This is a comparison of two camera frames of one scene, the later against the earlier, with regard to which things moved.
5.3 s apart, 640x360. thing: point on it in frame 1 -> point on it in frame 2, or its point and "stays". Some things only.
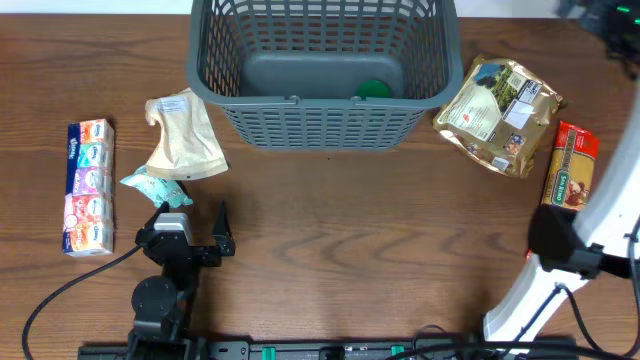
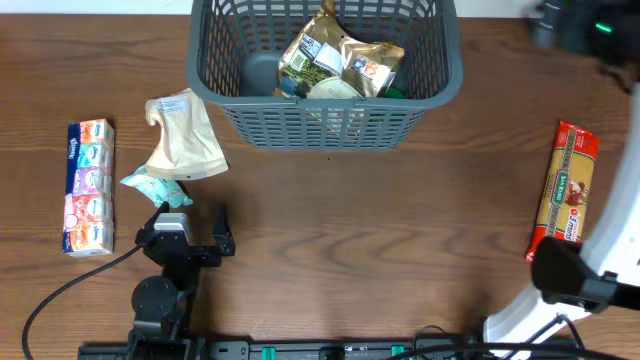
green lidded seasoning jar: x=374 y=88 -> x=394 y=93
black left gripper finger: x=221 y=226 stays
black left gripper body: x=205 y=257 stays
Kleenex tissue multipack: x=88 y=222 stays
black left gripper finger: x=150 y=225 stays
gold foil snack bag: x=498 y=113 -> x=320 y=49
